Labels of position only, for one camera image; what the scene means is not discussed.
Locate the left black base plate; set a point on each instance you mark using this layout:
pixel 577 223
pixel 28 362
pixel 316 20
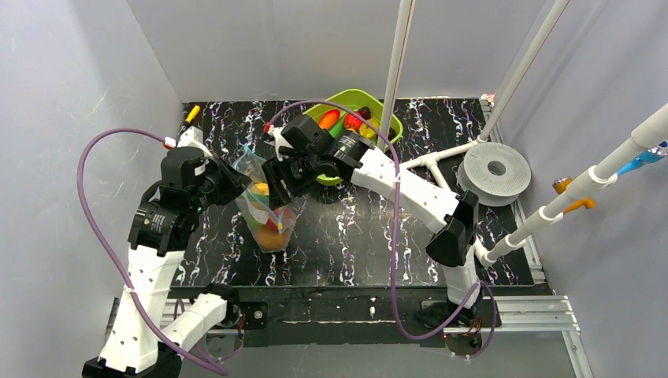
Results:
pixel 245 316

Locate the aluminium rail frame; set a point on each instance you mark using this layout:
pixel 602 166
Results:
pixel 301 315

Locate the orange red mango toy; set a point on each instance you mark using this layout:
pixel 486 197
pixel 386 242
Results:
pixel 329 119

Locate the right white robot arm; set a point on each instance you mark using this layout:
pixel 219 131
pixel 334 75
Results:
pixel 450 217

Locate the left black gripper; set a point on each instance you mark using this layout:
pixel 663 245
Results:
pixel 231 180

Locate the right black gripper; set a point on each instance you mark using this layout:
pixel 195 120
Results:
pixel 284 177

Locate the dark purple plum toy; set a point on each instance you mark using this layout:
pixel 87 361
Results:
pixel 365 112

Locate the yellow lemon toy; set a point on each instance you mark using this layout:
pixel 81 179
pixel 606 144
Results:
pixel 260 189

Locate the white centre pole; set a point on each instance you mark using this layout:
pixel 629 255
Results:
pixel 402 30

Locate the yellow handled screwdriver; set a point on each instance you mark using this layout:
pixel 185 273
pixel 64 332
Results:
pixel 192 113

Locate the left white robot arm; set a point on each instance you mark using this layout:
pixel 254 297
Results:
pixel 138 346

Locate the grey filament spool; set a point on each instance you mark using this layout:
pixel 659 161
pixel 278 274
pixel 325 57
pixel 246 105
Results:
pixel 495 172

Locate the green cucumber toy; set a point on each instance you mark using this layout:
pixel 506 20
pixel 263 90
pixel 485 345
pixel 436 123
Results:
pixel 337 128

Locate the green plastic basket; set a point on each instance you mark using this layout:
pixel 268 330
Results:
pixel 362 103

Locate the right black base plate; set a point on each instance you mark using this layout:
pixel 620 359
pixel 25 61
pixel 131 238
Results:
pixel 433 313

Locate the red apple toy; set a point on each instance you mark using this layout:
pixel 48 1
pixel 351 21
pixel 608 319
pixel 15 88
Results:
pixel 280 220

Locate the blue handled tool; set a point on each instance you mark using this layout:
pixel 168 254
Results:
pixel 649 156

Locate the brown kiwi toy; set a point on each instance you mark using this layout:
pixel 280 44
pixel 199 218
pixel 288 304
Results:
pixel 271 241

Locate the yellow ring fruit toy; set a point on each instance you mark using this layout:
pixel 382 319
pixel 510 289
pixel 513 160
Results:
pixel 367 132

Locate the clear zip top bag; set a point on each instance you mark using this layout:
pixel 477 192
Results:
pixel 250 165

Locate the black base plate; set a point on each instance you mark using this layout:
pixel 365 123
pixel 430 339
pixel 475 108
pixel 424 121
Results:
pixel 433 313
pixel 245 316

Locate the white pvc pipe frame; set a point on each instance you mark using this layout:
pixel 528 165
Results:
pixel 647 135

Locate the light green pepper toy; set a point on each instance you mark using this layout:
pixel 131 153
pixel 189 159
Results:
pixel 252 223

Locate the red strawberry toy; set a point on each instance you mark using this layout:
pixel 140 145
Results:
pixel 350 122

